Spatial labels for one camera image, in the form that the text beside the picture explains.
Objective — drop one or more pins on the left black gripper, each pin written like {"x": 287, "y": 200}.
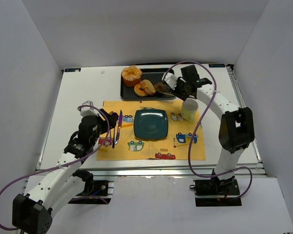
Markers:
{"x": 107, "y": 119}

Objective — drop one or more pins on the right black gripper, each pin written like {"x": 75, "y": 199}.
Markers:
{"x": 177, "y": 87}

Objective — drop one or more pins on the brown chocolate muffin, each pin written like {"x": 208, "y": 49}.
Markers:
{"x": 160, "y": 88}

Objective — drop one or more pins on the metal tongs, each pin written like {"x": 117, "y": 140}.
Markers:
{"x": 166, "y": 92}

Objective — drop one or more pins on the orange swirl bun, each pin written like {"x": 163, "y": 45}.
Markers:
{"x": 131, "y": 76}

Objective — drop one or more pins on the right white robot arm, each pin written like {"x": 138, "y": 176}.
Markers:
{"x": 236, "y": 129}

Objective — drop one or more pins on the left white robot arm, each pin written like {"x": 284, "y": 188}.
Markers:
{"x": 33, "y": 212}

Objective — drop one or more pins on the bread slice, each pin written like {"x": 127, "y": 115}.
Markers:
{"x": 148, "y": 87}

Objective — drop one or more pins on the purple spoon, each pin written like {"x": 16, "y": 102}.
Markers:
{"x": 114, "y": 131}

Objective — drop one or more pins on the pale green mug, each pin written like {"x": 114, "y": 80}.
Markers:
{"x": 189, "y": 109}

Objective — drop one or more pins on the purple knife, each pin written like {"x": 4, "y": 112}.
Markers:
{"x": 120, "y": 120}

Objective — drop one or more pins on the black baking tray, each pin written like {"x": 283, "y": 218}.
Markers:
{"x": 154, "y": 75}

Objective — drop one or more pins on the yellow vehicle print placemat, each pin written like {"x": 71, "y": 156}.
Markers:
{"x": 181, "y": 136}

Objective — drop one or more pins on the teal square plate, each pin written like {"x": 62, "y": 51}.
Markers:
{"x": 150, "y": 124}

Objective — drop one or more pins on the glazed donut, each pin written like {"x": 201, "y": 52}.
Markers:
{"x": 139, "y": 91}

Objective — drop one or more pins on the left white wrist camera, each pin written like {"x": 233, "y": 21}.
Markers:
{"x": 87, "y": 111}

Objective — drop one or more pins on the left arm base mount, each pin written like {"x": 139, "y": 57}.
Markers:
{"x": 98, "y": 193}

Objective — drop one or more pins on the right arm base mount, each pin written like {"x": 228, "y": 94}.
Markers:
{"x": 206, "y": 195}

